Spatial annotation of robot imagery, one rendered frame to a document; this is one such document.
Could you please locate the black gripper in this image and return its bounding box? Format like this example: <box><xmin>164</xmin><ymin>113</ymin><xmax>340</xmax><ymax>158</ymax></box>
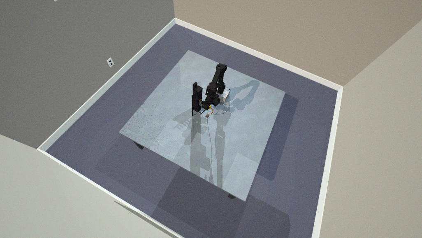
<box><xmin>202</xmin><ymin>94</ymin><xmax>219</xmax><ymax>110</ymax></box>

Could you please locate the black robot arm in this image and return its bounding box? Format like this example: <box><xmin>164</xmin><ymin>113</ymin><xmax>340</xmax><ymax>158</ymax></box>
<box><xmin>204</xmin><ymin>63</ymin><xmax>227</xmax><ymax>106</ymax></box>

